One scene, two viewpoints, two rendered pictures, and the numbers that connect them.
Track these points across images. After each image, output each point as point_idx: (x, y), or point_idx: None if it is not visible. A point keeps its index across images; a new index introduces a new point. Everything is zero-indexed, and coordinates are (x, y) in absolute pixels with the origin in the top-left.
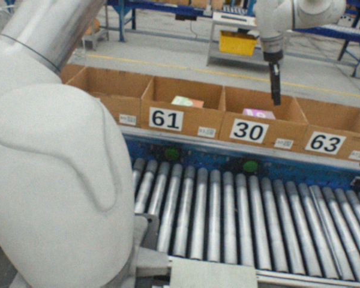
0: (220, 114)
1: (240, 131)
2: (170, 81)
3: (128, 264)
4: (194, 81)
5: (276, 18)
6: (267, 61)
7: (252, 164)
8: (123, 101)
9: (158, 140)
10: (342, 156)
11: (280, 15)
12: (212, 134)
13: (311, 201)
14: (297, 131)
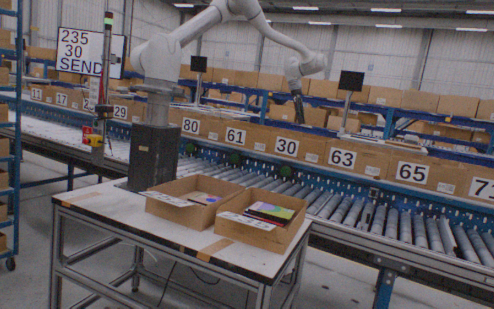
0: (268, 133)
1: (281, 146)
2: (250, 125)
3: (171, 83)
4: (265, 125)
5: (291, 68)
6: (292, 95)
7: (286, 168)
8: (212, 122)
9: (227, 148)
10: (360, 171)
11: (293, 67)
12: (263, 148)
13: (325, 196)
14: (319, 147)
